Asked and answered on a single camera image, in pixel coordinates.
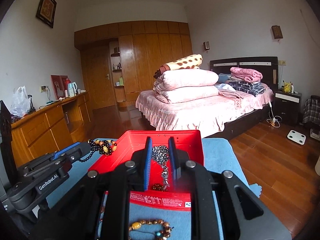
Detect folded pink towel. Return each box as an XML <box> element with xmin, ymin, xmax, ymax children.
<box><xmin>230</xmin><ymin>67</ymin><xmax>263</xmax><ymax>83</ymax></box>

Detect bed with pink cover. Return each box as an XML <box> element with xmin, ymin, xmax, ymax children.
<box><xmin>136</xmin><ymin>85</ymin><xmax>273</xmax><ymax>140</ymax></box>

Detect large wooden bead bracelet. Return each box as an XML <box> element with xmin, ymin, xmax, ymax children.
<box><xmin>128</xmin><ymin>219</ymin><xmax>175</xmax><ymax>240</ymax></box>

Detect black bedside table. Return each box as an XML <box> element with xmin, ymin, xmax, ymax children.
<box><xmin>273</xmin><ymin>90</ymin><xmax>302</xmax><ymax>126</ymax></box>

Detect white plastic bag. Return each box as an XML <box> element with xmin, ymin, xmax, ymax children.
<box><xmin>10</xmin><ymin>86</ymin><xmax>31</xmax><ymax>118</ymax></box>

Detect white power strip cable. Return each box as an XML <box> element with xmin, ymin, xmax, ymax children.
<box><xmin>266</xmin><ymin>101</ymin><xmax>283</xmax><ymax>129</ymax></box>

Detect white electric kettle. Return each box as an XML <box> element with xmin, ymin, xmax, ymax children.
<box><xmin>68</xmin><ymin>82</ymin><xmax>78</xmax><ymax>97</ymax></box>

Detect dark wooden headboard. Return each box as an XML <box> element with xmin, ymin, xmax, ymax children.
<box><xmin>209</xmin><ymin>56</ymin><xmax>278</xmax><ymax>91</ymax></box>

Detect black bead necklace amber beads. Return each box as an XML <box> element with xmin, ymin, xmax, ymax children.
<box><xmin>79</xmin><ymin>139</ymin><xmax>117</xmax><ymax>163</ymax></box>

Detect plaid bag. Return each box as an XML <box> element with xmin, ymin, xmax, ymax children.
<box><xmin>303</xmin><ymin>95</ymin><xmax>320</xmax><ymax>125</ymax></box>

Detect grey metallic bead chain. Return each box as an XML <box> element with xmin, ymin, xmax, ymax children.
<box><xmin>151</xmin><ymin>145</ymin><xmax>171</xmax><ymax>189</ymax></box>

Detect wooden wardrobe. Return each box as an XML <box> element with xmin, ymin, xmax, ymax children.
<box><xmin>74</xmin><ymin>21</ymin><xmax>193</xmax><ymax>109</ymax></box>

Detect small wall switch box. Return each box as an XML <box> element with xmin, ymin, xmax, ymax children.
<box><xmin>203</xmin><ymin>41</ymin><xmax>210</xmax><ymax>51</ymax></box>

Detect folded pink quilts stack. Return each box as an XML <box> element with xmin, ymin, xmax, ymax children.
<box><xmin>153</xmin><ymin>69</ymin><xmax>219</xmax><ymax>104</ymax></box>

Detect brown wall ornament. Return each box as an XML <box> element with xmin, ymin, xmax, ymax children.
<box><xmin>271</xmin><ymin>25</ymin><xmax>283</xmax><ymax>40</ymax></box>

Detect yellow pikachu plush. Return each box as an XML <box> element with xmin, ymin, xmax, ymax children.
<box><xmin>283</xmin><ymin>81</ymin><xmax>292</xmax><ymax>93</ymax></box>

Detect red metal tin box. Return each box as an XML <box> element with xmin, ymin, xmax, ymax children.
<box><xmin>88</xmin><ymin>130</ymin><xmax>204</xmax><ymax>211</ymax></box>

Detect wooden sideboard cabinet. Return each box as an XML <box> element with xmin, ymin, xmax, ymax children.
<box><xmin>11</xmin><ymin>92</ymin><xmax>94</xmax><ymax>167</ymax></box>

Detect blue table mat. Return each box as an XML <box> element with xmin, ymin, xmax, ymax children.
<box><xmin>47</xmin><ymin>138</ymin><xmax>262</xmax><ymax>239</ymax></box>

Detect folded plaid clothes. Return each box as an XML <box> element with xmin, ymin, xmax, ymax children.
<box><xmin>228</xmin><ymin>80</ymin><xmax>266</xmax><ymax>96</ymax></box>

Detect framed wall picture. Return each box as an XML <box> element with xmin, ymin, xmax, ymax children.
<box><xmin>36</xmin><ymin>0</ymin><xmax>57</xmax><ymax>28</ymax></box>

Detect red picture frame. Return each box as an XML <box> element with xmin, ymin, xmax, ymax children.
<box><xmin>50</xmin><ymin>75</ymin><xmax>68</xmax><ymax>100</ymax></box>

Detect white bathroom scale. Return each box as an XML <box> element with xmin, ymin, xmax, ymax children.
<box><xmin>287</xmin><ymin>130</ymin><xmax>306</xmax><ymax>145</ymax></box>

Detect white appliance on floor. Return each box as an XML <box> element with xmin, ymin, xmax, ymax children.
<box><xmin>315</xmin><ymin>156</ymin><xmax>320</xmax><ymax>176</ymax></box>

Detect giraffe spotted blanket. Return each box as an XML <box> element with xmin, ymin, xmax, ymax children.
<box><xmin>153</xmin><ymin>54</ymin><xmax>203</xmax><ymax>79</ymax></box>

